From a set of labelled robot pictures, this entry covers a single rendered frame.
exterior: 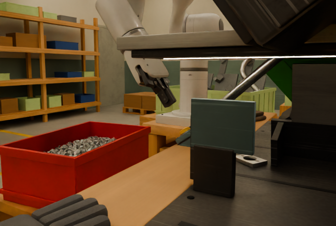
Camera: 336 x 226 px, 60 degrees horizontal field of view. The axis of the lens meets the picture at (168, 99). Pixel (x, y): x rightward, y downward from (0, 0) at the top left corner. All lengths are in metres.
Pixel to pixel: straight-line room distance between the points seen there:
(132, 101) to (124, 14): 5.99
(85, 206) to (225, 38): 0.26
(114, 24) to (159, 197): 0.47
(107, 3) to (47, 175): 0.44
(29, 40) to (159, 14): 4.36
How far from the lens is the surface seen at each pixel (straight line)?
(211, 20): 1.21
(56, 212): 0.38
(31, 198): 0.68
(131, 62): 0.72
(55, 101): 6.38
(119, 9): 0.78
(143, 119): 1.76
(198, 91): 1.21
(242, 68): 1.81
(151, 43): 0.40
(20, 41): 6.01
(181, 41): 0.37
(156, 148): 1.22
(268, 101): 1.77
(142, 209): 0.41
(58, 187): 0.63
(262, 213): 0.42
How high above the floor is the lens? 1.09
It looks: 7 degrees down
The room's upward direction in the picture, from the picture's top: straight up
